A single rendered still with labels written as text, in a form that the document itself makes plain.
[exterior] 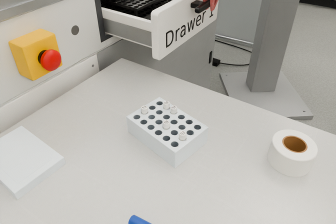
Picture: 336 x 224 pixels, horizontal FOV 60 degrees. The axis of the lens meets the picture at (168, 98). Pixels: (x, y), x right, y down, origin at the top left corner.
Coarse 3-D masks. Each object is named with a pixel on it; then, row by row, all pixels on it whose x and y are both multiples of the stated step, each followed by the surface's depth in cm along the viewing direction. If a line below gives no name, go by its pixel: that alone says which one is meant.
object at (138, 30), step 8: (104, 8) 69; (104, 16) 70; (112, 16) 68; (120, 16) 67; (128, 16) 65; (136, 16) 65; (104, 24) 71; (112, 24) 69; (120, 24) 68; (128, 24) 66; (136, 24) 65; (144, 24) 64; (112, 32) 70; (120, 32) 69; (128, 32) 67; (136, 32) 66; (144, 32) 65; (136, 40) 67; (144, 40) 66
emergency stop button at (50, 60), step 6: (42, 54) 52; (48, 54) 52; (54, 54) 53; (42, 60) 52; (48, 60) 52; (54, 60) 53; (60, 60) 54; (42, 66) 53; (48, 66) 53; (54, 66) 54
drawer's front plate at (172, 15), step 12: (180, 0) 64; (192, 0) 68; (156, 12) 58; (168, 12) 61; (180, 12) 65; (192, 12) 70; (216, 12) 82; (156, 24) 59; (168, 24) 63; (180, 24) 67; (192, 24) 72; (204, 24) 78; (156, 36) 61; (168, 36) 64; (156, 48) 63; (168, 48) 66
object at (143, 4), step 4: (148, 0) 73; (152, 0) 72; (156, 0) 73; (136, 4) 70; (140, 4) 70; (144, 4) 70; (148, 4) 71; (132, 8) 68; (136, 8) 68; (140, 8) 69
